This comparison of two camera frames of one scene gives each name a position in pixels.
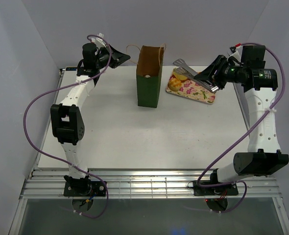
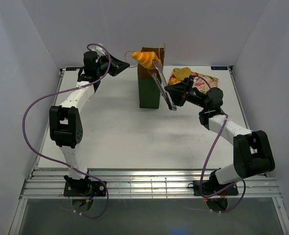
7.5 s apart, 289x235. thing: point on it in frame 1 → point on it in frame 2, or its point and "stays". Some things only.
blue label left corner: x=71 y=68 stays
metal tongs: x=189 y=73 → x=163 y=86
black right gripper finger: x=209 y=73 → x=180 y=91
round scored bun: x=174 y=84 stays
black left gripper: x=117 y=58 → x=117 y=66
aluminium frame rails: x=49 y=184 stays
